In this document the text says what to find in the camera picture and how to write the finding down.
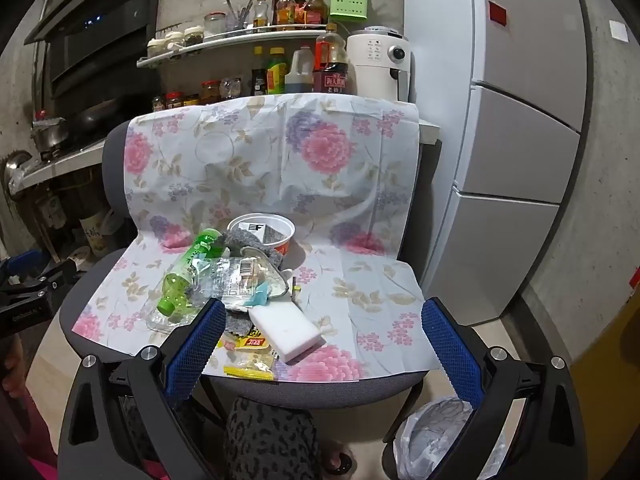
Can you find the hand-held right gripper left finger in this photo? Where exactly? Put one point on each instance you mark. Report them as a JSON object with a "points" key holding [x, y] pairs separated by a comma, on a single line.
{"points": [[202, 340]]}

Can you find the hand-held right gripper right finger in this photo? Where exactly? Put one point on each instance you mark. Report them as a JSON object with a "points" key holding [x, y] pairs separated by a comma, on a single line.
{"points": [[450, 345]]}

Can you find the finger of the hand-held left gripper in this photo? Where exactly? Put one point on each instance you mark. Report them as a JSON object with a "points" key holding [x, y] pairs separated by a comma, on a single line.
{"points": [[45, 286], [27, 262]]}

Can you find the yellow red snack wrapper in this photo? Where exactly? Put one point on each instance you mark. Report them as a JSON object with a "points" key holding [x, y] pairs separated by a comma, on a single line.
{"points": [[250, 342]]}

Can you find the clear yellow-edged wrapper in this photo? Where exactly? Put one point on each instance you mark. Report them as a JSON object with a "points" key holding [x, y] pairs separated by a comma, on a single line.
{"points": [[250, 367]]}

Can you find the clear labelled plastic package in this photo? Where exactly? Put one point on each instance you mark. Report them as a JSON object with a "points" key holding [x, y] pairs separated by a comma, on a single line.
{"points": [[235, 280]]}

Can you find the green plastic bottle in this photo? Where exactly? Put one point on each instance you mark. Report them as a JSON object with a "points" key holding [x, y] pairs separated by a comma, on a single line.
{"points": [[185, 272]]}

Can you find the teal wrapper piece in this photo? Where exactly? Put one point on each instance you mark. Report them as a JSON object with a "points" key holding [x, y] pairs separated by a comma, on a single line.
{"points": [[260, 300]]}

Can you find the white sponge block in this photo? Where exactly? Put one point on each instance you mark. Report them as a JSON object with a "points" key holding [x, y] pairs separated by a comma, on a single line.
{"points": [[285, 330]]}

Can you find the black bin with white liner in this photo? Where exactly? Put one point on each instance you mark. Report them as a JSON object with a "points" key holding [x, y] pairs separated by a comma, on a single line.
{"points": [[435, 440]]}

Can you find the grey fluffy cloth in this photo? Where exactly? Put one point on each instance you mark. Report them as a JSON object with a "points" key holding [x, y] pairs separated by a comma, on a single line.
{"points": [[240, 240]]}

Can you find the person's left forearm pink sleeve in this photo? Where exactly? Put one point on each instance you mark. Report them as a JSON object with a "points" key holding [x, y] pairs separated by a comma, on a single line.
{"points": [[35, 465]]}

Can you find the person's left hand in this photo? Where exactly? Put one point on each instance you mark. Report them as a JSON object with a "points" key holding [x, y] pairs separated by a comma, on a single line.
{"points": [[11, 367]]}

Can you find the white printed bag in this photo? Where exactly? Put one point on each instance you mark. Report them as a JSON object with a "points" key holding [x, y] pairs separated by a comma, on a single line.
{"points": [[100, 232]]}

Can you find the round metal lid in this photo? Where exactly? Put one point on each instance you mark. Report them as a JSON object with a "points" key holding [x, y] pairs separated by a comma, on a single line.
{"points": [[15, 172]]}

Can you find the person's leopard print leg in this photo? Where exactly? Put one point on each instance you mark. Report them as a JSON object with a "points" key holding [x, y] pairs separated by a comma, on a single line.
{"points": [[270, 440]]}

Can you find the grey white drink carton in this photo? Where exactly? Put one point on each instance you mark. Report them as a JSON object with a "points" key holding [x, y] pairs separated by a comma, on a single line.
{"points": [[272, 234]]}

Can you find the metal pot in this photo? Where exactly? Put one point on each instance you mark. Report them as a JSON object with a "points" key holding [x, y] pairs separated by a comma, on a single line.
{"points": [[50, 135]]}

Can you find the white orange instant noodle bowl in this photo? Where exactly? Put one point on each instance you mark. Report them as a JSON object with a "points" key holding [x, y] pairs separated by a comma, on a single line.
{"points": [[287, 240]]}

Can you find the grey office chair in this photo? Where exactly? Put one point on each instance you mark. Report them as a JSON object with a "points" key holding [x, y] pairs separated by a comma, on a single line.
{"points": [[325, 390]]}

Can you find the black wok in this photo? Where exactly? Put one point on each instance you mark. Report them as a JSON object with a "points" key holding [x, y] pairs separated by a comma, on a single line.
{"points": [[92, 117]]}

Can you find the person's foot in slipper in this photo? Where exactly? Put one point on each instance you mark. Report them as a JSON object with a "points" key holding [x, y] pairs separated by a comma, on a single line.
{"points": [[337, 460]]}

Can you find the yellow wooden furniture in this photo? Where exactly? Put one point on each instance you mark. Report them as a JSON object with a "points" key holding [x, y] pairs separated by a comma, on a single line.
{"points": [[610, 385]]}

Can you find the floral printed cloth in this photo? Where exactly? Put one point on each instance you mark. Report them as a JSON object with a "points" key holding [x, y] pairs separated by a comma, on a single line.
{"points": [[310, 200]]}

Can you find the silver refrigerator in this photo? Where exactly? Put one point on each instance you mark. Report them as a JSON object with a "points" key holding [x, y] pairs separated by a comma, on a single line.
{"points": [[520, 135]]}

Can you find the row of small sauce jars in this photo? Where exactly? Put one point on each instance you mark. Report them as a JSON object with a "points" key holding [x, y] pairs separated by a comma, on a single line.
{"points": [[210, 92]]}

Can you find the white lidded spice jar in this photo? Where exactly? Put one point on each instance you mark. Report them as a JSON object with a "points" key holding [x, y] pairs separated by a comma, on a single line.
{"points": [[175, 42], [157, 47], [194, 37]]}

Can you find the black range hood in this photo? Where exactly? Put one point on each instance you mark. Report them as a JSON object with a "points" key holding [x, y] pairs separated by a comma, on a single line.
{"points": [[100, 10]]}

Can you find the dark bottle yellow cap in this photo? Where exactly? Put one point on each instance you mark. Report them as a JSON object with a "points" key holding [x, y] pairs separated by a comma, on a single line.
{"points": [[258, 80]]}

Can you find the green yellow-capped bottle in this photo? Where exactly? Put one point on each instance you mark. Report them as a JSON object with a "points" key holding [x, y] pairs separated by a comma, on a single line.
{"points": [[275, 75]]}

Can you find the white jug red cap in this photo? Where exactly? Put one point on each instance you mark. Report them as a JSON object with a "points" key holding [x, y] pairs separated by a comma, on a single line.
{"points": [[299, 75]]}

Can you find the white air fryer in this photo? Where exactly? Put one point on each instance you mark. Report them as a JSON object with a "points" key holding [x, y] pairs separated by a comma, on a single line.
{"points": [[375, 70]]}

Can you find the large oil bottle red label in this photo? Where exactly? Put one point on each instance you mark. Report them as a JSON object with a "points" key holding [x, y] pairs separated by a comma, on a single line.
{"points": [[330, 67]]}

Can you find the glass jar red lid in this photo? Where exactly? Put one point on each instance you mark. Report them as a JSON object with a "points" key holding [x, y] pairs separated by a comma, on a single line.
{"points": [[213, 25]]}

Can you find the white corner shelf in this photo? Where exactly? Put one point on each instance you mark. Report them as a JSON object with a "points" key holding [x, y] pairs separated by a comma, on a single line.
{"points": [[240, 36]]}

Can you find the glass cup with utensils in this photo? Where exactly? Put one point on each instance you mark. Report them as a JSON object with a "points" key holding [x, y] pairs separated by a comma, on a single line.
{"points": [[237, 20]]}

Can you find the clear bottle yellow cap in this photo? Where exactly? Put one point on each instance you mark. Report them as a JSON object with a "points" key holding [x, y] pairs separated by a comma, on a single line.
{"points": [[260, 15]]}

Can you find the red fridge magnet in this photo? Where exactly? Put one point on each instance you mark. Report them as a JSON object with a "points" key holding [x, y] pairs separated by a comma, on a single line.
{"points": [[497, 13]]}

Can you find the yellow oil bottle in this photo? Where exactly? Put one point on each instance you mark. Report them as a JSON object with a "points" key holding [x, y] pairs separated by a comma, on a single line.
{"points": [[285, 12]]}

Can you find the red seasoning packet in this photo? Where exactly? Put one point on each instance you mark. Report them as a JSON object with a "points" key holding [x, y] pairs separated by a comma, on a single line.
{"points": [[300, 14]]}

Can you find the green utensil holder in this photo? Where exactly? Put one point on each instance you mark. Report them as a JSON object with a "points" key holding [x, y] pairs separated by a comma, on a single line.
{"points": [[348, 5]]}

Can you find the white wall switch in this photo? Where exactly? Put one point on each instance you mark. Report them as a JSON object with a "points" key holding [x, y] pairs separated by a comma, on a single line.
{"points": [[618, 30]]}

